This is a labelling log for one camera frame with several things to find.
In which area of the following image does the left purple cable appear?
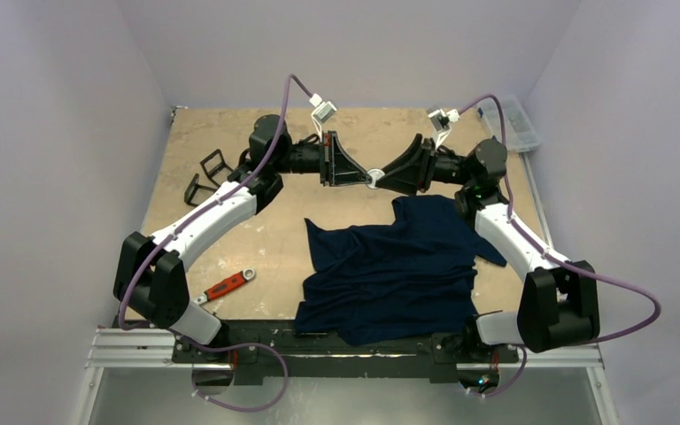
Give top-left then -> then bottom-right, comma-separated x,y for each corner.
117,73 -> 318,413

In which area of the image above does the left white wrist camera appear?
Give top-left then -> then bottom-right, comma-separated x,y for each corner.
309,93 -> 337,136

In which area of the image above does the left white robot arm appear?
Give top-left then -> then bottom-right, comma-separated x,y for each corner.
113,114 -> 386,362

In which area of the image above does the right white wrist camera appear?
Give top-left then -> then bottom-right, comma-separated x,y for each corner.
426,107 -> 460,150

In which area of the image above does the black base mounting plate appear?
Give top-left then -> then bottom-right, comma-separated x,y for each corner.
111,316 -> 576,389

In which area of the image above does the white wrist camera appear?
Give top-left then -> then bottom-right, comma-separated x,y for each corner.
309,93 -> 337,136
426,107 -> 460,150

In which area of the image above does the aluminium rail frame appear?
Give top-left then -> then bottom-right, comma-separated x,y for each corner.
69,329 -> 619,424

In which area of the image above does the red adjustable wrench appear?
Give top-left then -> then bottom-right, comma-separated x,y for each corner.
193,268 -> 256,305

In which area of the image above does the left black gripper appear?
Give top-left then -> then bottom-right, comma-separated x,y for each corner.
273,131 -> 371,187

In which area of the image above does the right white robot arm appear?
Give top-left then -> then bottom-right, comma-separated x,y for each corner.
368,135 -> 600,360

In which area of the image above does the black display frame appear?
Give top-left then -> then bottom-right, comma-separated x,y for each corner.
183,174 -> 217,207
199,149 -> 234,189

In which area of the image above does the black display frame far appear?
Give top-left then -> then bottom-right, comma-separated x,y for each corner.
199,149 -> 234,189

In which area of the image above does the black display frame near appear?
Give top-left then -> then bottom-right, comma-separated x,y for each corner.
183,174 -> 217,207

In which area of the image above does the navy blue t-shirt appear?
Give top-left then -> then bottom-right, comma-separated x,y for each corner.
294,195 -> 507,346

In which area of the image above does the clear plastic organizer box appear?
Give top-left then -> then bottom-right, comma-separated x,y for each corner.
476,96 -> 542,153

